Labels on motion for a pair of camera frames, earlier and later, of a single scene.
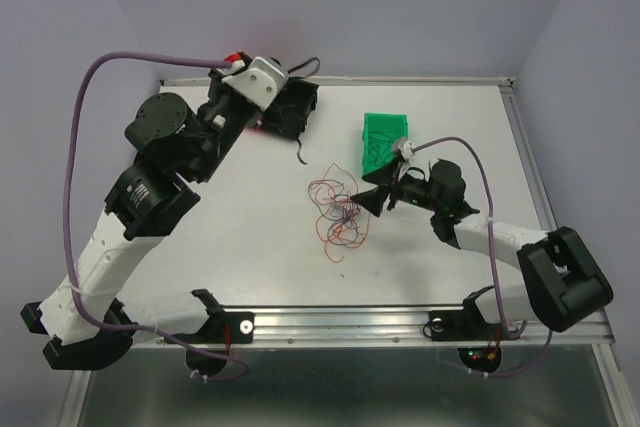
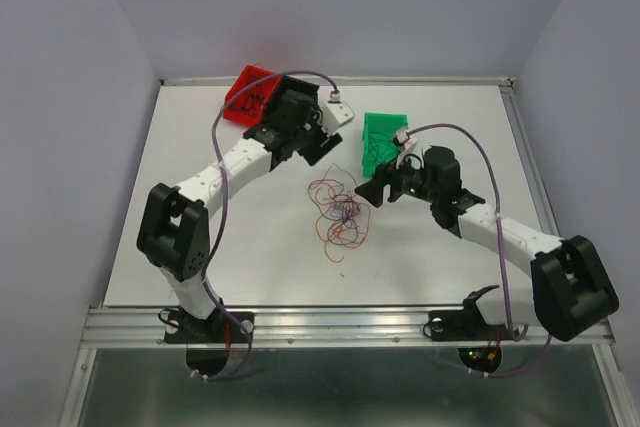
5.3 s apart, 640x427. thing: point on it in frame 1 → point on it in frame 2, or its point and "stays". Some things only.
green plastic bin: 380,134 stays
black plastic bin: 288,112 stays
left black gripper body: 223,116 → 311,142
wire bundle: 343,221 stays
